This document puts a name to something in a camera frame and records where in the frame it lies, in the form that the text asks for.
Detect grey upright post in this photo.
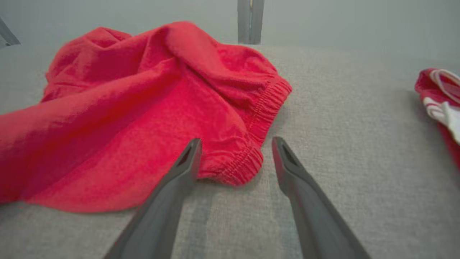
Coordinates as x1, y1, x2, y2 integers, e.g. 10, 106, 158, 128
237, 0, 265, 45

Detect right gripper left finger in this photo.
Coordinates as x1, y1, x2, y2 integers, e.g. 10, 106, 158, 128
104, 138, 203, 259

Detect red shorts with white stripes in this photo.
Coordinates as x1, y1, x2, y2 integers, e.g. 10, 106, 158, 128
0, 21, 293, 213

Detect red white basketball jersey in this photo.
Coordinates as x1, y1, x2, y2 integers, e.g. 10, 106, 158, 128
414, 68, 460, 169

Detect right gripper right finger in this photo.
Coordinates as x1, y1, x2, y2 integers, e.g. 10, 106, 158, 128
271, 136, 371, 259

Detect grey metal cart frame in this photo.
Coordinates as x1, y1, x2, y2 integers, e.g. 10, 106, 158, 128
0, 18, 21, 47

